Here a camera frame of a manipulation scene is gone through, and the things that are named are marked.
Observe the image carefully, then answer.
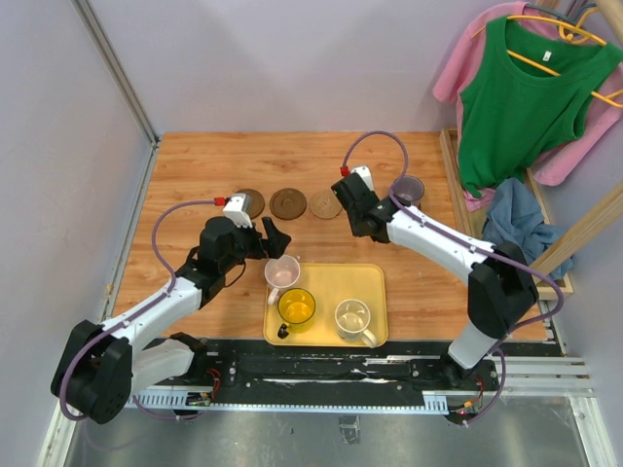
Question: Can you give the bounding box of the purple black cup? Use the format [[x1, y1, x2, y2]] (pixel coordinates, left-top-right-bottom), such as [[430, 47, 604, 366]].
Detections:
[[393, 175, 425, 208]]

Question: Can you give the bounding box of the blue cloth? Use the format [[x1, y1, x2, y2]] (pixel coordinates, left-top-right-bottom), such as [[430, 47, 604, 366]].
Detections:
[[482, 178, 567, 264]]

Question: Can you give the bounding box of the beige cup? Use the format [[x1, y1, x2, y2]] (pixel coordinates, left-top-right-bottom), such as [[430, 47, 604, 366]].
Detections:
[[334, 299, 378, 348]]

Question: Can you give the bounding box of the pink cup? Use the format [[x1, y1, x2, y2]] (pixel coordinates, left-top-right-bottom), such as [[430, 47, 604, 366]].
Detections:
[[264, 255, 301, 305]]

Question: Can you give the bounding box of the wrist white camera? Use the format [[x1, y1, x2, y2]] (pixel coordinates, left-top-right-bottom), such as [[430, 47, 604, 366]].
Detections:
[[223, 194, 253, 229], [350, 165, 375, 191]]

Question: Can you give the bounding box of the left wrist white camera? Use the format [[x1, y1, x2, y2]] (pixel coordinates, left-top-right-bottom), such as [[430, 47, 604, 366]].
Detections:
[[223, 194, 253, 229]]

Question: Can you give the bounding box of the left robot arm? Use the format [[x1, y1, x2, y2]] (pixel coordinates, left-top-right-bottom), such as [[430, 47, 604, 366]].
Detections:
[[51, 217, 291, 424]]

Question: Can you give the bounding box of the pink t-shirt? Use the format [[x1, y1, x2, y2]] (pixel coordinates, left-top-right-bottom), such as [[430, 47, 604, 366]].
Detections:
[[432, 1, 622, 186]]

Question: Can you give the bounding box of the grey hanger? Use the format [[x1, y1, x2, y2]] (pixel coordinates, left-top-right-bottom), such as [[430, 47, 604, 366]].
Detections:
[[528, 0, 597, 26]]

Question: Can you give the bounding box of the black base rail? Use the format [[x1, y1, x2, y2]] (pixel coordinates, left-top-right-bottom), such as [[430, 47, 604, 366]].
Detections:
[[92, 335, 502, 408]]

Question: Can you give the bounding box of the wooden rack frame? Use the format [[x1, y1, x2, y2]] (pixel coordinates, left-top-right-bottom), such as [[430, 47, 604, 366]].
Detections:
[[433, 2, 622, 274]]

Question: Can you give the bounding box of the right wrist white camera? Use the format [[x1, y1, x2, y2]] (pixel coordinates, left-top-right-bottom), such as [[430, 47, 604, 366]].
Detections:
[[350, 165, 375, 191]]

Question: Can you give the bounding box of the yellow hanger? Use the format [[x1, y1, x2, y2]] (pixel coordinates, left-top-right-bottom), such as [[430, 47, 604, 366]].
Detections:
[[471, 5, 623, 109]]

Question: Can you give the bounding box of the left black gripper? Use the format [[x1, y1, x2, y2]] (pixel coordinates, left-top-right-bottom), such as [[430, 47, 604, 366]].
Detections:
[[221, 216, 291, 273]]

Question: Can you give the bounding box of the dark brown coaster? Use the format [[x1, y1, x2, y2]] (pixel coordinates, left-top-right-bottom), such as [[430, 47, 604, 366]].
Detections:
[[270, 188, 307, 221], [237, 188, 266, 219]]

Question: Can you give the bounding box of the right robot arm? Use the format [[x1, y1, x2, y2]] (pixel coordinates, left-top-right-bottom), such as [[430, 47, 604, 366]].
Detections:
[[331, 172, 538, 389]]

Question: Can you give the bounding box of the yellow plastic tray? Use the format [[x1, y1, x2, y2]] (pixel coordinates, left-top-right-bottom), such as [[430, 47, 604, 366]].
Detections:
[[263, 263, 388, 347]]

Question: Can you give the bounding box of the yellow black cup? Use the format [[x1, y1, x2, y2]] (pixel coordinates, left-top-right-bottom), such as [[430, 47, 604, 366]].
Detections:
[[277, 288, 316, 340]]

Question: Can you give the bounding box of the woven coaster back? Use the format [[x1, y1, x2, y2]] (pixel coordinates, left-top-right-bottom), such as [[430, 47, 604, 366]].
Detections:
[[310, 189, 342, 220]]

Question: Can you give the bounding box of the green tank top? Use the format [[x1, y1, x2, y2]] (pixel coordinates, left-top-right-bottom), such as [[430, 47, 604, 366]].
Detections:
[[458, 17, 622, 198]]

